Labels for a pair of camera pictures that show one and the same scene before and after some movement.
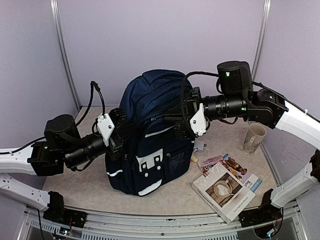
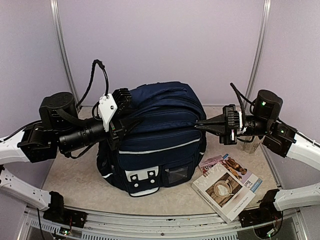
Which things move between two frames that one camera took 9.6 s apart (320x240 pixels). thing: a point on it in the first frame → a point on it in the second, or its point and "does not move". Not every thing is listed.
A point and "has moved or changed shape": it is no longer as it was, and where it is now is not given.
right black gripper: x=192 y=104 → x=216 y=126
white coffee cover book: x=224 y=193 does not move
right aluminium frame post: x=262 y=38 does not move
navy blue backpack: x=153 y=158 has moved or changed shape
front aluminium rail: x=291 y=222 does not move
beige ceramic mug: x=254 y=136 does not move
